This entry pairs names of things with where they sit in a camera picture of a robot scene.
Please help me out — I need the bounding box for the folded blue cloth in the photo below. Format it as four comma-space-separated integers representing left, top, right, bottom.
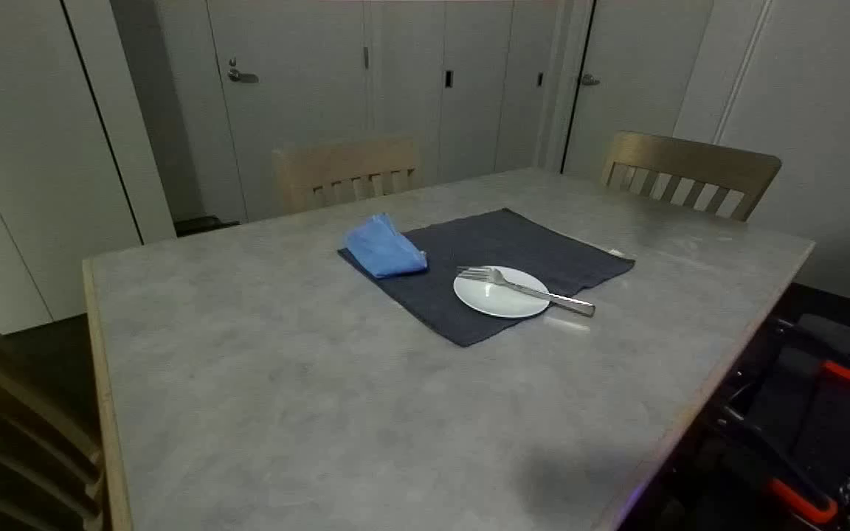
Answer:
342, 212, 432, 281

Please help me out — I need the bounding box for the small white round plate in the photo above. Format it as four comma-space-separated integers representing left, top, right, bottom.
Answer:
453, 262, 556, 325

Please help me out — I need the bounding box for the dark grey woven placemat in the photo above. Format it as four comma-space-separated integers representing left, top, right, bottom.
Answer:
336, 206, 639, 352

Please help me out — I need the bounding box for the light wooden slatted chair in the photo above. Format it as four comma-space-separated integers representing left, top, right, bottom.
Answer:
270, 136, 426, 216
601, 129, 785, 225

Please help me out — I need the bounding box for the white door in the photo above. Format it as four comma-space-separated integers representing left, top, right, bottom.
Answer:
202, 0, 376, 225
562, 0, 720, 184

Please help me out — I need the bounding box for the orange and black clamp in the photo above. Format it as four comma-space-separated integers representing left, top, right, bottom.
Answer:
814, 358, 850, 390
763, 476, 841, 531

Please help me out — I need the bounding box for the dark wooden chair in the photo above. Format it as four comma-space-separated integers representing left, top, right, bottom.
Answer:
0, 293, 112, 531

